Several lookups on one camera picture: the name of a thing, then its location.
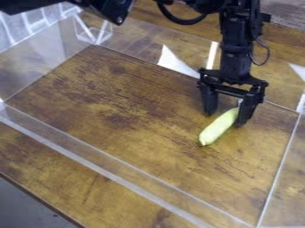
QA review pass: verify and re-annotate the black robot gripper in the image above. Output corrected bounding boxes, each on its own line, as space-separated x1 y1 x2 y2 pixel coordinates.
198 69 267 126

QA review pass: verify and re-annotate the green handled metal spoon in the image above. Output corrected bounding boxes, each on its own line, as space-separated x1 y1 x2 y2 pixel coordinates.
198 99 243 146

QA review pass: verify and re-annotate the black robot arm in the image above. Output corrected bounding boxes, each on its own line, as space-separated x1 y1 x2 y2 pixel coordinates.
0 0 270 126

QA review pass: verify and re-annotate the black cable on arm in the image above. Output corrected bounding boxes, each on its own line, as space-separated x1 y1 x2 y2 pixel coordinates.
246 37 271 68

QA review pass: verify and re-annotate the clear acrylic enclosure wall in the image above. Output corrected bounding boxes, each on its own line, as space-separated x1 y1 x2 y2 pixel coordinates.
0 2 305 228

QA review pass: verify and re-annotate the thick black cable hose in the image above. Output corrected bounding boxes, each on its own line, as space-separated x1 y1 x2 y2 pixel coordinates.
154 0 222 27

